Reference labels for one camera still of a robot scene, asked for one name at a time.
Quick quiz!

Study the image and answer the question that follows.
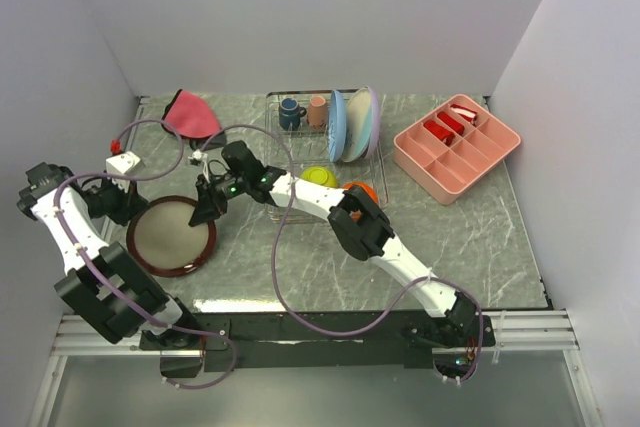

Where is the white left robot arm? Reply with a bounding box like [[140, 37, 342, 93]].
[[17, 153, 200, 349]]

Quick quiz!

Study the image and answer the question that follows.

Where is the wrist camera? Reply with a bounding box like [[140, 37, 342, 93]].
[[188, 150, 208, 167], [105, 139, 144, 192]]

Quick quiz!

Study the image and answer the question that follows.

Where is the blue plate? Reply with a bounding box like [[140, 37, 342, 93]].
[[327, 90, 347, 162]]

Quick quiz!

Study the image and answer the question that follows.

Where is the wire dish rack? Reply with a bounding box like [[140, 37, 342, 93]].
[[263, 89, 390, 223]]

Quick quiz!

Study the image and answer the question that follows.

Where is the dark blue mug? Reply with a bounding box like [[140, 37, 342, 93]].
[[278, 98, 307, 132]]

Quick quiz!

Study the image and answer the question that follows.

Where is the lavender plate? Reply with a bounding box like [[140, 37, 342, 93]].
[[365, 86, 380, 159]]

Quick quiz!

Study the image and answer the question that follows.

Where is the pink compartment tray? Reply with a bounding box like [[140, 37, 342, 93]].
[[394, 94, 521, 205]]

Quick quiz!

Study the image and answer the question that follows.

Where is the orange bowl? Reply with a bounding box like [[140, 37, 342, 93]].
[[344, 181, 379, 222]]

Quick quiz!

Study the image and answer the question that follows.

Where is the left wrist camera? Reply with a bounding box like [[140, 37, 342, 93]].
[[105, 139, 144, 192]]

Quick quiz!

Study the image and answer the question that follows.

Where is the red white item in tray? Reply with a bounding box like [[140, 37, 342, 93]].
[[450, 104, 478, 126]]

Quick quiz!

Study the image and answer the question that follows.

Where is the black base beam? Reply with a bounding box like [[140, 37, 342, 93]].
[[139, 310, 496, 373]]

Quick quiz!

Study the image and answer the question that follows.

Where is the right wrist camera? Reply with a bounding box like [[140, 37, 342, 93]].
[[188, 150, 208, 167]]

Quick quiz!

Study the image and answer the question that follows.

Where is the yellow-green bowl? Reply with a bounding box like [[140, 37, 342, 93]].
[[300, 166, 340, 188]]

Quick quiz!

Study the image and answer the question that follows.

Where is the brown rimmed cream plate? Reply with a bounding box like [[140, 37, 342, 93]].
[[126, 195, 217, 278]]

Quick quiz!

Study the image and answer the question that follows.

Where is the aluminium rail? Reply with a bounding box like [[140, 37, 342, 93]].
[[51, 309, 579, 357]]

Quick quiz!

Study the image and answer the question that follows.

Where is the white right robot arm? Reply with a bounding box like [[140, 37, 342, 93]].
[[188, 141, 485, 348]]

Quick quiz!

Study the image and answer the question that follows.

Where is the pink cloth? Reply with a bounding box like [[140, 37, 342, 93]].
[[162, 89, 221, 140]]

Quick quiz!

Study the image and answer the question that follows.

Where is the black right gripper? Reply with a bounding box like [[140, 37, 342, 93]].
[[190, 173, 249, 228]]

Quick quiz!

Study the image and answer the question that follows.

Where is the pink mug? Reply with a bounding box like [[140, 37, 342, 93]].
[[307, 95, 328, 131]]

